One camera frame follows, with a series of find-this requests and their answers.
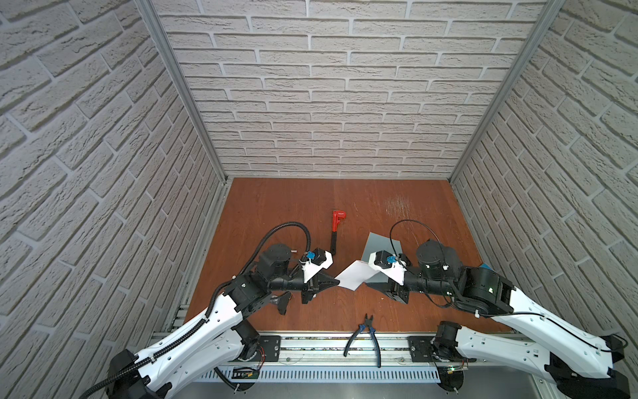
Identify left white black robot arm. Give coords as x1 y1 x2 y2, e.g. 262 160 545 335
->
81 221 339 398

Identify aluminium frame rail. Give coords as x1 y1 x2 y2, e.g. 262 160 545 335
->
140 318 549 369

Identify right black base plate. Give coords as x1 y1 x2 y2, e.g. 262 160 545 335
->
407 335 478 364

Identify blue black pliers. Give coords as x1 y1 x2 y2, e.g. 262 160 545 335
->
342 313 383 369

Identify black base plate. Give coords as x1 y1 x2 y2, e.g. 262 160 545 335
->
236 335 282 362
407 335 478 364

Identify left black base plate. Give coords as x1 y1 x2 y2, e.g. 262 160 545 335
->
236 335 282 362

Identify white slotted cable duct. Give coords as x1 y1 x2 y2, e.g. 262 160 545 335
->
219 366 440 383

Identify red black pipe wrench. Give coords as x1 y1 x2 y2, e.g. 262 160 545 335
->
330 210 347 255

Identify small black clip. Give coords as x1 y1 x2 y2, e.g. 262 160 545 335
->
270 292 292 315

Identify pink white letter card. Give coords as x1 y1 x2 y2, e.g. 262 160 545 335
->
337 260 380 291

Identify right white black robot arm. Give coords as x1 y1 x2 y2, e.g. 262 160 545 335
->
367 237 631 398

